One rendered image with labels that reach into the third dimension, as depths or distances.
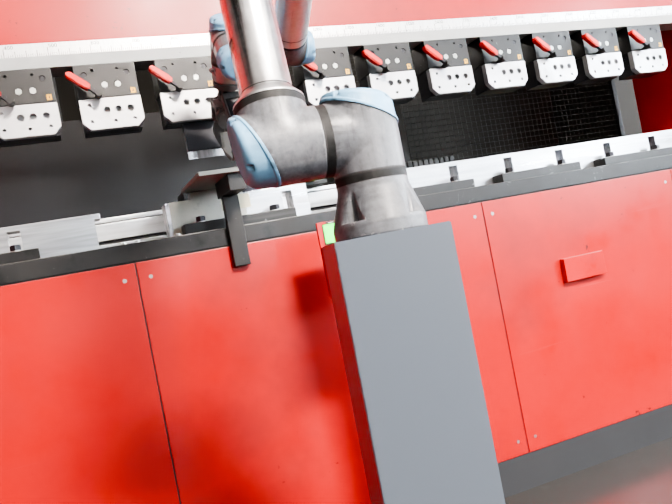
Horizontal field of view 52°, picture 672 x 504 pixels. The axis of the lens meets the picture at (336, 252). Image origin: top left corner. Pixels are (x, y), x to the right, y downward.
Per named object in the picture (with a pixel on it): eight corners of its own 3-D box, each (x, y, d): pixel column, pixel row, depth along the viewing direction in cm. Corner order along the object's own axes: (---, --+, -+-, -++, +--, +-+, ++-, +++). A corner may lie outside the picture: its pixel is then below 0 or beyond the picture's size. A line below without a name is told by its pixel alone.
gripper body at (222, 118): (239, 115, 179) (237, 70, 172) (248, 130, 173) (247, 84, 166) (210, 118, 177) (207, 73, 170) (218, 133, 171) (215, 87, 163)
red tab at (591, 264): (568, 282, 204) (563, 259, 204) (563, 282, 206) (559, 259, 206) (607, 272, 210) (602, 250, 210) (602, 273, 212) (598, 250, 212)
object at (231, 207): (244, 264, 161) (226, 173, 161) (230, 268, 174) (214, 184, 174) (260, 261, 162) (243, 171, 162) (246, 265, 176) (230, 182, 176)
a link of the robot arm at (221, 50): (268, 44, 148) (259, 27, 157) (216, 51, 146) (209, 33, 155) (271, 79, 153) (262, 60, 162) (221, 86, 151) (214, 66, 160)
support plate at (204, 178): (198, 176, 157) (197, 172, 157) (181, 194, 181) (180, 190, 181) (274, 166, 163) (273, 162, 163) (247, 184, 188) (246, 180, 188)
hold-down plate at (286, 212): (186, 236, 174) (183, 224, 174) (182, 238, 179) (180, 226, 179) (297, 217, 185) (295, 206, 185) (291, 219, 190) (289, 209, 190)
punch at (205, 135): (189, 158, 183) (182, 123, 183) (188, 160, 185) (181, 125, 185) (226, 154, 187) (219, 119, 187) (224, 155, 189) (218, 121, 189)
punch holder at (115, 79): (84, 130, 171) (71, 65, 171) (83, 138, 179) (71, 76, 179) (145, 124, 176) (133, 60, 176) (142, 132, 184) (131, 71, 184)
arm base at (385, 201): (439, 222, 105) (427, 158, 105) (342, 241, 103) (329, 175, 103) (416, 228, 120) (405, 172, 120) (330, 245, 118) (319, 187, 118)
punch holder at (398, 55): (374, 100, 200) (363, 44, 200) (362, 108, 208) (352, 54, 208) (419, 95, 205) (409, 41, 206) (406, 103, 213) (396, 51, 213)
